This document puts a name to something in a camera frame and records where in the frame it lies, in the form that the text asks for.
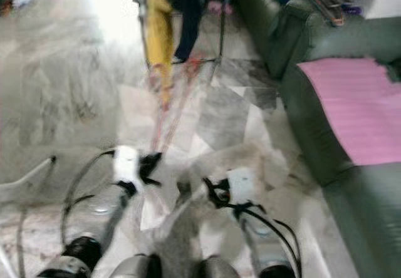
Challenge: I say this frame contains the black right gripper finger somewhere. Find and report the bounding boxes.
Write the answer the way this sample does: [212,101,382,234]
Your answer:
[202,177,223,207]

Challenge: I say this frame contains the white garment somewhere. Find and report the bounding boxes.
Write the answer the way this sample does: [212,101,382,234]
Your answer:
[139,165,190,230]

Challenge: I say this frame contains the red plastic clothes hanger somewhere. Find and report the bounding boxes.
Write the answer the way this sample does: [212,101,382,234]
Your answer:
[150,56,204,155]

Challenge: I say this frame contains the dusty pink clothes hanger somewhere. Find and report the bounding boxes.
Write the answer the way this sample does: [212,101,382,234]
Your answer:
[301,0,348,27]

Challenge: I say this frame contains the grey green leather sofa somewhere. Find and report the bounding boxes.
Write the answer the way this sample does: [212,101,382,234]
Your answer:
[229,0,401,278]

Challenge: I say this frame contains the yellow shirt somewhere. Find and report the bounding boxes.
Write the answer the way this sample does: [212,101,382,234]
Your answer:
[145,0,175,110]

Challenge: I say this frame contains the dark navy garment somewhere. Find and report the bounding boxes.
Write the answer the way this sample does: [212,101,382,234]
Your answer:
[169,0,204,63]

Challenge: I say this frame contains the pink mat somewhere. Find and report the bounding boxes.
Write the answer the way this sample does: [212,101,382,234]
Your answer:
[296,57,390,166]

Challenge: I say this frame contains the black clothes rack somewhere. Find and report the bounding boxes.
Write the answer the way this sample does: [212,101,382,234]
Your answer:
[135,0,229,66]

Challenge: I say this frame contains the pink cloth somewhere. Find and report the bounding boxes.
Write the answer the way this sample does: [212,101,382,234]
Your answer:
[208,1,231,14]

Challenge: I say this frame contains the small purple toy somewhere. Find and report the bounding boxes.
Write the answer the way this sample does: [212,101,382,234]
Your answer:
[343,1,363,14]

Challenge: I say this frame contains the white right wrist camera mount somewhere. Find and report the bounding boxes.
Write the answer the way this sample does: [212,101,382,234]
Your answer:
[227,167,258,205]

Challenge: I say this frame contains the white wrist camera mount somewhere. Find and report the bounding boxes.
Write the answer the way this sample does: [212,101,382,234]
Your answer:
[227,167,258,205]
[113,145,142,188]

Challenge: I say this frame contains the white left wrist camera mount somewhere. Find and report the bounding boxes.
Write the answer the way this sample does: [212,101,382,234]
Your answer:
[113,145,142,188]

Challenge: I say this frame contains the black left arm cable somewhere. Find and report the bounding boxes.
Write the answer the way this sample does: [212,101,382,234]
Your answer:
[61,150,117,247]

